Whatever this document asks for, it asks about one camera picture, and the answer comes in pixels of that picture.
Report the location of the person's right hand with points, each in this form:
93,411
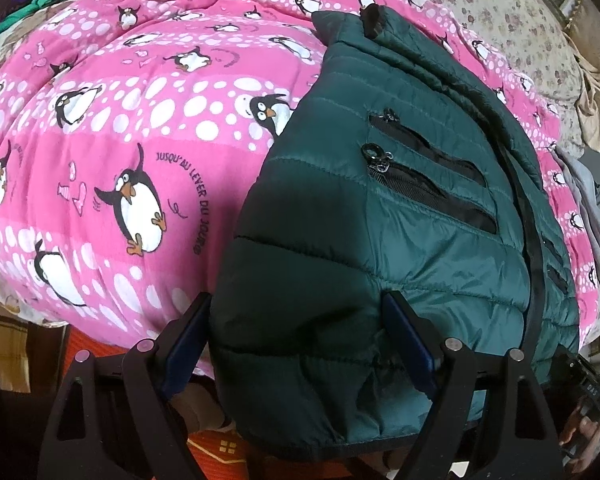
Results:
585,430

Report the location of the dark green puffer jacket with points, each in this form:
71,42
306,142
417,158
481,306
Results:
380,240

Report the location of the grey garment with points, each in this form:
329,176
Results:
592,220

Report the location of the pink penguin print blanket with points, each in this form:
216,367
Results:
130,160

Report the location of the floral bed sheet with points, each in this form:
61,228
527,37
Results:
505,10

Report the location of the orange patterned mat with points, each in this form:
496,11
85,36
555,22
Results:
225,452

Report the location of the green cloth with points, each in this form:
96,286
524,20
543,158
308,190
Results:
45,2

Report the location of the brown flower print quilt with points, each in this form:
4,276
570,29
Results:
15,35

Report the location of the beige cloth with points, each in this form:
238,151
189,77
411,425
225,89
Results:
597,90

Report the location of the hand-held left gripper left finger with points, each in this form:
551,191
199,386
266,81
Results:
187,345

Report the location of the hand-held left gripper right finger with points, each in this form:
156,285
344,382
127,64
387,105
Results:
410,340

